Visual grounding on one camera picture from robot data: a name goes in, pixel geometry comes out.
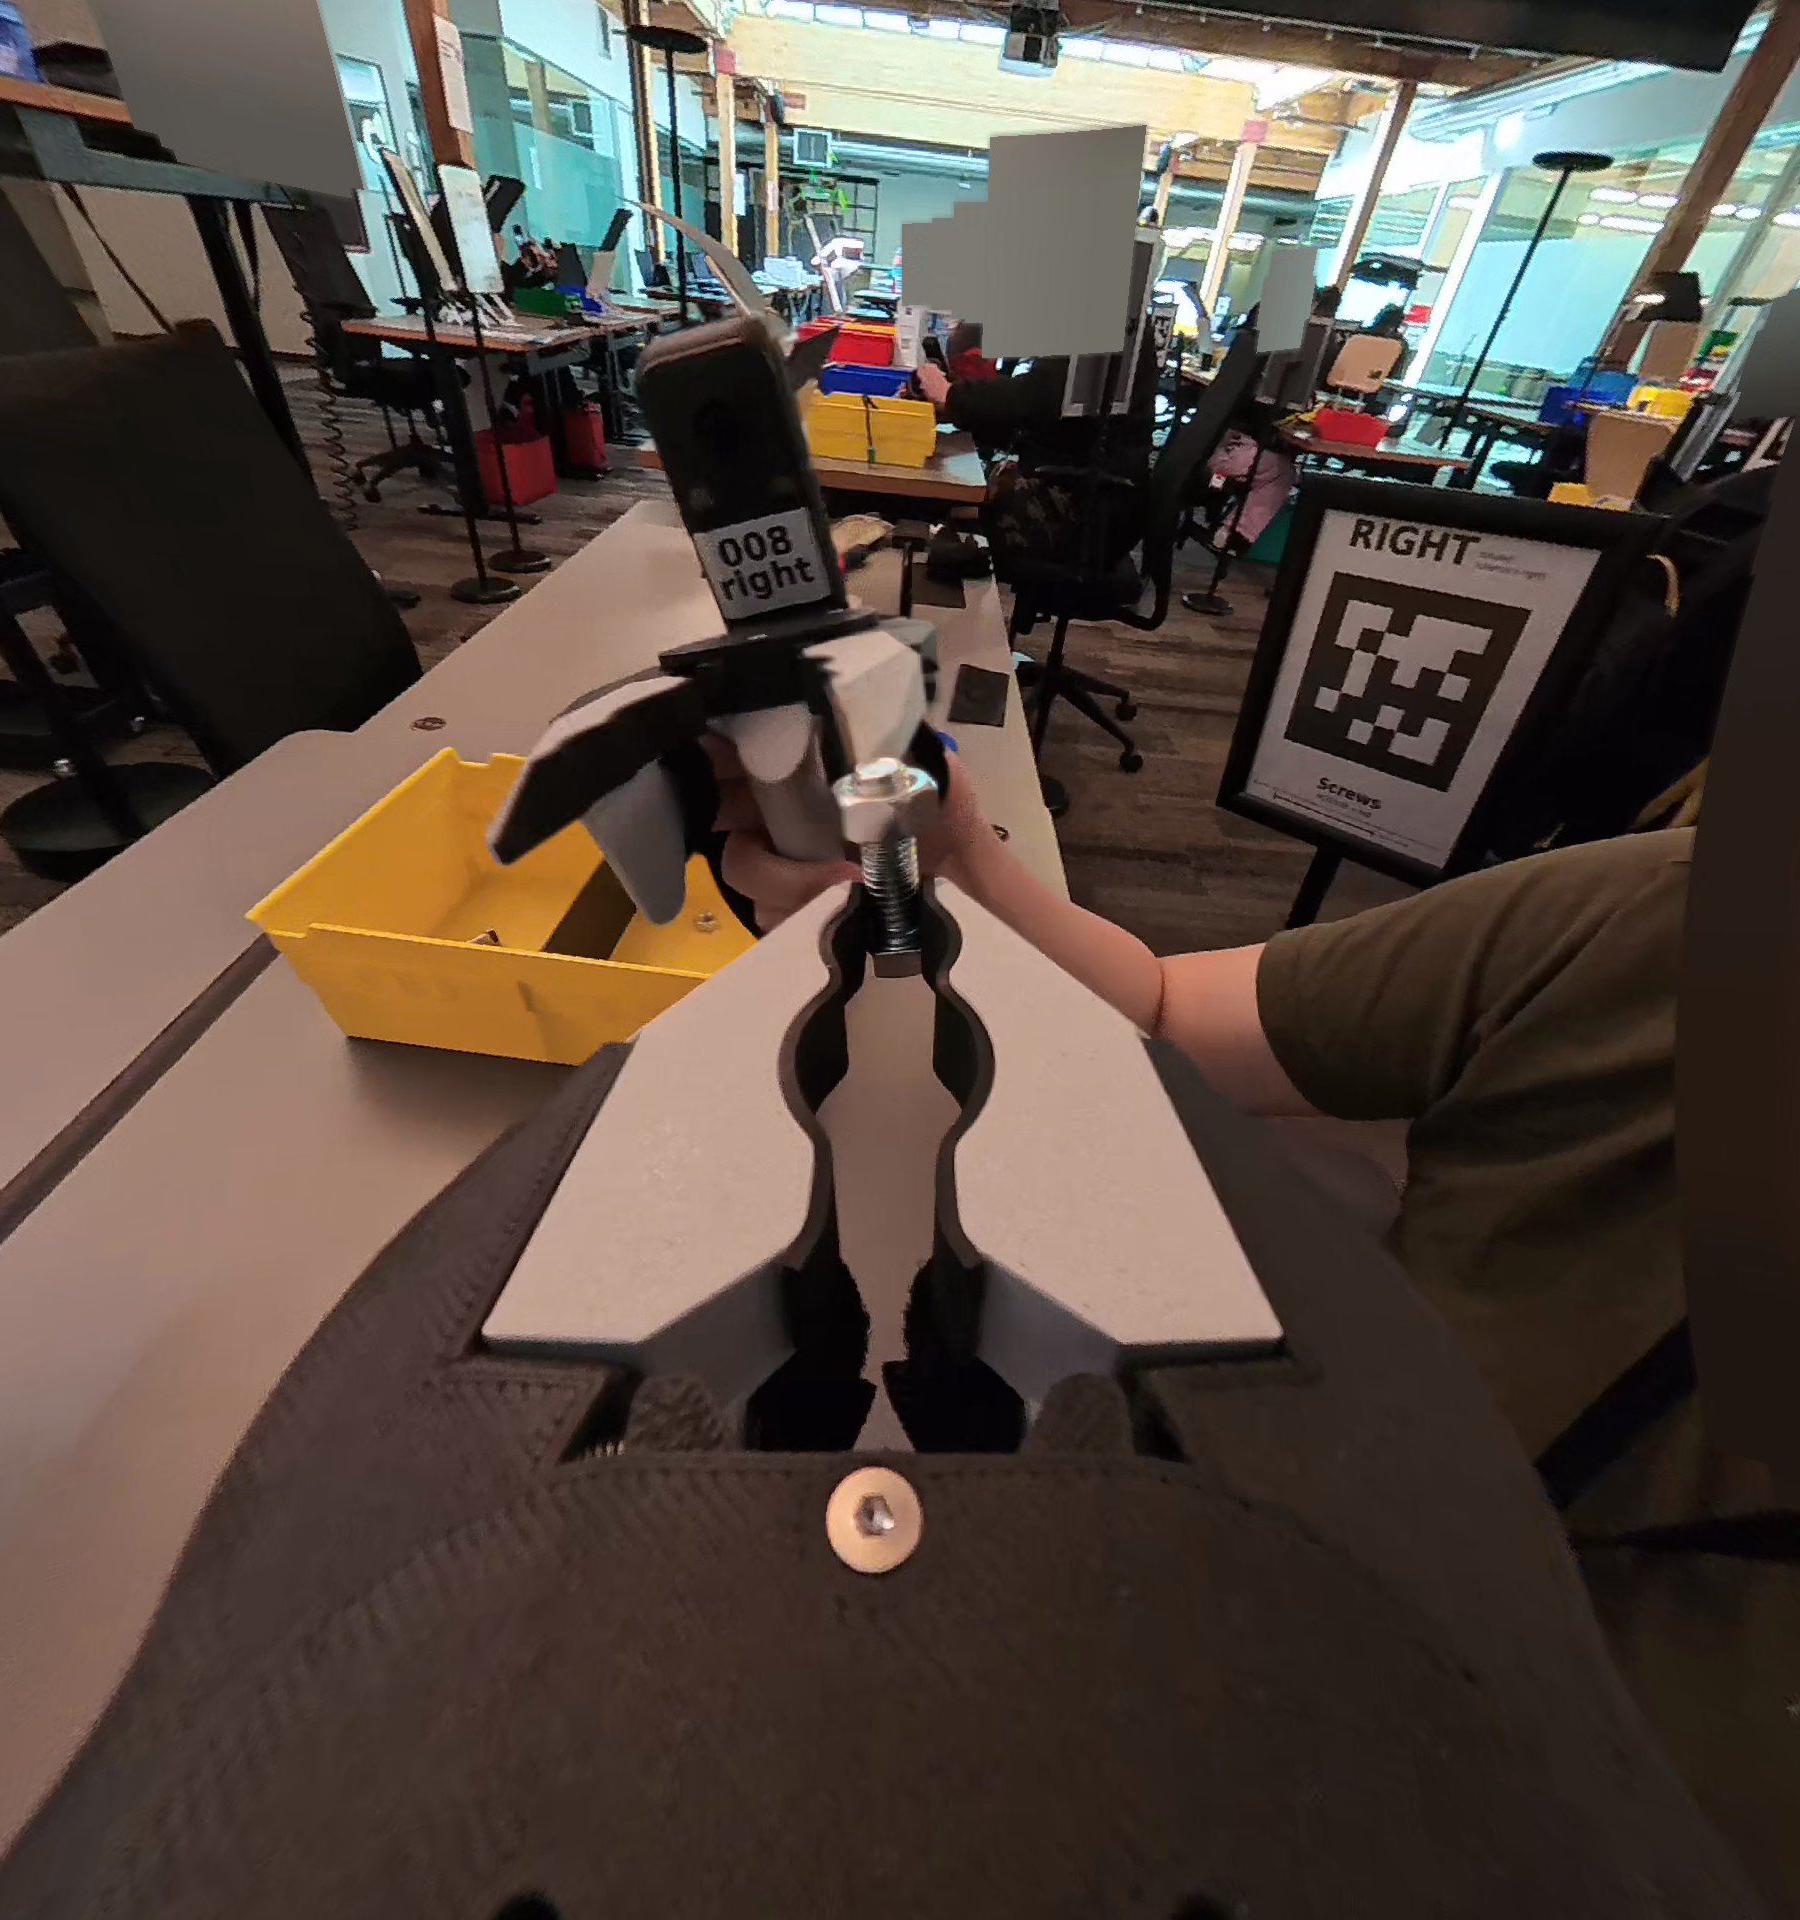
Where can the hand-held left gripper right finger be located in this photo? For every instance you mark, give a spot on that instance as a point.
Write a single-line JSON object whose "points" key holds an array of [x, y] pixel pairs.
{"points": [[1110, 1200]]}

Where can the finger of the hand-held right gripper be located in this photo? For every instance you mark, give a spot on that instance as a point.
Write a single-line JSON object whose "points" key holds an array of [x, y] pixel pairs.
{"points": [[639, 848], [789, 779]]}

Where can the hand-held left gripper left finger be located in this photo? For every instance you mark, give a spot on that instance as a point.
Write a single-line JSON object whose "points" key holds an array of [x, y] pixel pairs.
{"points": [[645, 1200]]}

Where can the yellow bin with dark divider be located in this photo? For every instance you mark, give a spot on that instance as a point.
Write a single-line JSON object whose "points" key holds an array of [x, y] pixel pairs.
{"points": [[390, 975]]}

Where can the person's right hand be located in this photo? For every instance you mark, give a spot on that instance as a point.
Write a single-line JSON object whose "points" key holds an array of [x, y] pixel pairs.
{"points": [[975, 848]]}

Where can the yellow plastic bin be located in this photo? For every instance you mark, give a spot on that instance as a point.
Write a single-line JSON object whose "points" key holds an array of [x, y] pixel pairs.
{"points": [[903, 431], [838, 431]]}

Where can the red container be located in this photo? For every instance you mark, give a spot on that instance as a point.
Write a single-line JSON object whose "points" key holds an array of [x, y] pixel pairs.
{"points": [[585, 438], [514, 468]]}

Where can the red plastic bin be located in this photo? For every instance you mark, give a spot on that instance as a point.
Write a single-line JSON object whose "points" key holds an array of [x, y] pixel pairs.
{"points": [[1350, 429], [860, 348]]}

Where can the grey work table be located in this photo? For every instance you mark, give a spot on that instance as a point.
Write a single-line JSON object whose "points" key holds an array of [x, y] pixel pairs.
{"points": [[901, 481]]}

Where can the black square pad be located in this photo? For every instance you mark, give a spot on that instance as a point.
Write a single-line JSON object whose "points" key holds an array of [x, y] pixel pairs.
{"points": [[977, 695]]}

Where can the black office chair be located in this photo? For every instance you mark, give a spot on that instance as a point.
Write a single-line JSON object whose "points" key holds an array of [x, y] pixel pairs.
{"points": [[1096, 602]]}

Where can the ceiling projector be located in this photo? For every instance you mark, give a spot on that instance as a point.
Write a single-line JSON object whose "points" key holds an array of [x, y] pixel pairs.
{"points": [[1032, 37]]}

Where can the framed marker sign on stand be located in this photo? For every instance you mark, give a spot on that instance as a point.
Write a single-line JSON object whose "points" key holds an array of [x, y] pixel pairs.
{"points": [[1403, 675]]}

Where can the black utility cart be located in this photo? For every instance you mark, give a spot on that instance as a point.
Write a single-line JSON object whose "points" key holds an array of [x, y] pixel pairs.
{"points": [[29, 704]]}

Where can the wooden chair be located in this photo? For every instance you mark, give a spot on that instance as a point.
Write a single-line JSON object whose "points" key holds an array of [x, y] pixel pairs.
{"points": [[1366, 369]]}

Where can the black backpack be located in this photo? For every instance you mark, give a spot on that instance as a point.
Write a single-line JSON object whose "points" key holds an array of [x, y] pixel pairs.
{"points": [[1606, 720]]}

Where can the wooden shelf with black frame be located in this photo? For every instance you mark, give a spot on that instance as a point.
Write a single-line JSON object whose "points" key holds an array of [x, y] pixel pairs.
{"points": [[90, 127]]}

